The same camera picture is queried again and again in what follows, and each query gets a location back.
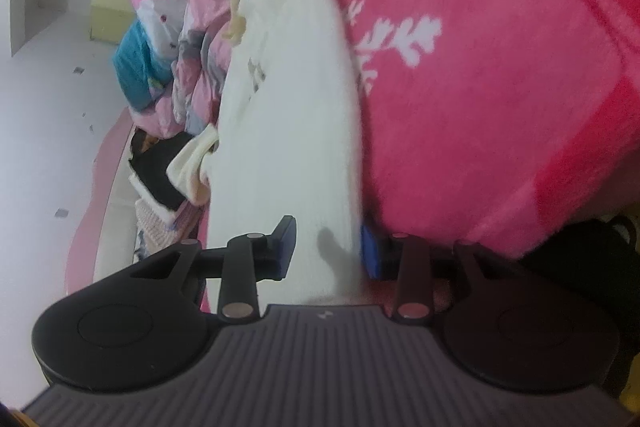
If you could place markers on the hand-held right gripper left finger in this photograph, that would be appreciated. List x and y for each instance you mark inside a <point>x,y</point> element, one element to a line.
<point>287,247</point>

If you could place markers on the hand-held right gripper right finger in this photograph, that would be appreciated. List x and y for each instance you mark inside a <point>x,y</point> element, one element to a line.
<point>370,257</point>

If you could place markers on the cream knit sweater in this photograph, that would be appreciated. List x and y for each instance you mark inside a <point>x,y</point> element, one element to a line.
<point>290,132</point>

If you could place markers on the pink checked folded garment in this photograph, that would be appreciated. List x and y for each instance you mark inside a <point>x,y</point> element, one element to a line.
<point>152,227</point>

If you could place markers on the white folded garment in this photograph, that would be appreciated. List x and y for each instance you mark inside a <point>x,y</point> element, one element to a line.
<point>147,197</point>

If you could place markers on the black folded garment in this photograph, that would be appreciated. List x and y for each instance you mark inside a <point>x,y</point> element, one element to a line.
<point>155,172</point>

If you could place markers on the pink and cream headboard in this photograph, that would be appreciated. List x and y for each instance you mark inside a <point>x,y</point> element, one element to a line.
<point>110,232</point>

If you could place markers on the pink floral bed sheet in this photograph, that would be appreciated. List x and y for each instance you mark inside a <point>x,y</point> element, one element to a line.
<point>500,82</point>

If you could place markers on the teal pillow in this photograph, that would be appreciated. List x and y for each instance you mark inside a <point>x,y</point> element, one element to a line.
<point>137,67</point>

